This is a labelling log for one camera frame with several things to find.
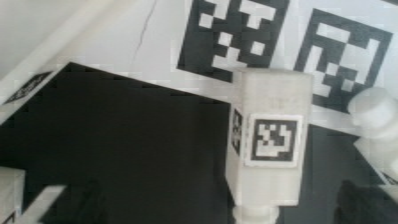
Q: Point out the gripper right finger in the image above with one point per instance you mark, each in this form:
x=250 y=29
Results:
x=366 y=206

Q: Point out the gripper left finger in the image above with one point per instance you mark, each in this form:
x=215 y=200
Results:
x=64 y=205

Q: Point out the white square tabletop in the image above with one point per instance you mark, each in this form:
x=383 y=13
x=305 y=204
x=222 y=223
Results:
x=41 y=25

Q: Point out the white leg centre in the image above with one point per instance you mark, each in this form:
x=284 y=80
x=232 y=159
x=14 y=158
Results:
x=373 y=111

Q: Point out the white leg on sheet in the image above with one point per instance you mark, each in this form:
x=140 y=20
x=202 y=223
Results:
x=268 y=121

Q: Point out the paper sheet with markers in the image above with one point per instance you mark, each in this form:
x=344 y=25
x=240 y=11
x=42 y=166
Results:
x=177 y=42

